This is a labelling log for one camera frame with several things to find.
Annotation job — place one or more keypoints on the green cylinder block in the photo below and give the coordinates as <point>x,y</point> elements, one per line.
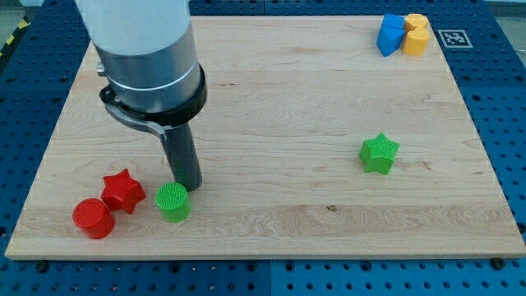
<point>172,202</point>

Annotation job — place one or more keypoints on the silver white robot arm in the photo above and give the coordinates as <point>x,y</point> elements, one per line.
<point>148,54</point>

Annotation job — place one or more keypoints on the green star block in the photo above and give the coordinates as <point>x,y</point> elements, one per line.
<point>378,154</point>

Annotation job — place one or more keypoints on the red star block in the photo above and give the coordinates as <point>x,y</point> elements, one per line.
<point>122,192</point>

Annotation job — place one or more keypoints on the light wooden board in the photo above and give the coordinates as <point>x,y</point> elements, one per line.
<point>290,102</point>

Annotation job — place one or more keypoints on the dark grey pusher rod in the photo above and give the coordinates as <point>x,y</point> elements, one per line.
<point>181,154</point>

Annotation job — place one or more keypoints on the blue angular block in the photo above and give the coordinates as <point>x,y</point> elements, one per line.
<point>391,34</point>

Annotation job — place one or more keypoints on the red cylinder block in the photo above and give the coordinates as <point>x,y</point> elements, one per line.
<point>93,218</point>

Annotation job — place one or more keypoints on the yellow heart block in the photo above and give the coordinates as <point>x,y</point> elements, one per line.
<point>416,34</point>

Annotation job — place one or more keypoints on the white fiducial marker tag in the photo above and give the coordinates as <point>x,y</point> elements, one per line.
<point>454,39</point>

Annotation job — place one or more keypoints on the black yellow hazard tape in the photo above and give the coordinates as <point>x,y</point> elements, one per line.
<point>15,37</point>

